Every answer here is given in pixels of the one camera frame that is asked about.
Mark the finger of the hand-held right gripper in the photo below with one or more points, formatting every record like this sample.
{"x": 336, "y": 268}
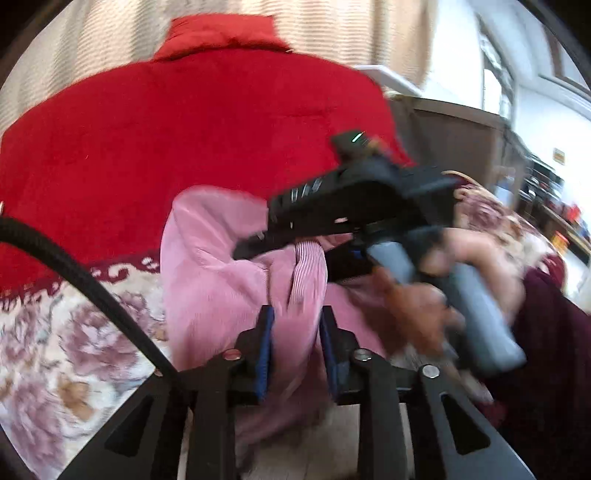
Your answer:
{"x": 346, "y": 263}
{"x": 277, "y": 240}

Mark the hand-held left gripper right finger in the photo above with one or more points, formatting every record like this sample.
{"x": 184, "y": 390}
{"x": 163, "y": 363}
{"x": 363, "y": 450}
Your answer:
{"x": 328, "y": 360}

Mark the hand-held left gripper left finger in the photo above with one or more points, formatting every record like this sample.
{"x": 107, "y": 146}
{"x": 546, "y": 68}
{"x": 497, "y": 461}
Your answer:
{"x": 265, "y": 360}

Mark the pink zip jacket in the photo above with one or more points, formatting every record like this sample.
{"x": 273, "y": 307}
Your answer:
{"x": 207, "y": 277}

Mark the person's right hand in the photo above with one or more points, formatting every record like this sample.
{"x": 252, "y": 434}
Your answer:
{"x": 415, "y": 318}

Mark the wooden bed board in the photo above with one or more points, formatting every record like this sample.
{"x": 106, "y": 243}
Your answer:
{"x": 461, "y": 134}

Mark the red blanket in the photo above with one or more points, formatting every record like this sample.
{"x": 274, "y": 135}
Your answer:
{"x": 161, "y": 138}

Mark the window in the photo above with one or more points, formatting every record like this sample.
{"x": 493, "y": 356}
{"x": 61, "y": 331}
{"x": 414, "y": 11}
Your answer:
{"x": 496, "y": 83}

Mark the cluttered wooden shelf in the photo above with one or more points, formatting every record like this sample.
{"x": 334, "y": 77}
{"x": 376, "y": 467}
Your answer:
{"x": 558, "y": 217}

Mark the floral patterned blanket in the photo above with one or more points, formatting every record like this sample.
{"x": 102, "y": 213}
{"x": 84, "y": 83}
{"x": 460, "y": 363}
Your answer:
{"x": 69, "y": 346}

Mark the red pillow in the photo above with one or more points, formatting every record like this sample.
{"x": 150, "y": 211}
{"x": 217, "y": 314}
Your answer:
{"x": 217, "y": 34}

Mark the dotted beige curtain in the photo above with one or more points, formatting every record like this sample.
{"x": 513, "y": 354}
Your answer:
{"x": 115, "y": 37}

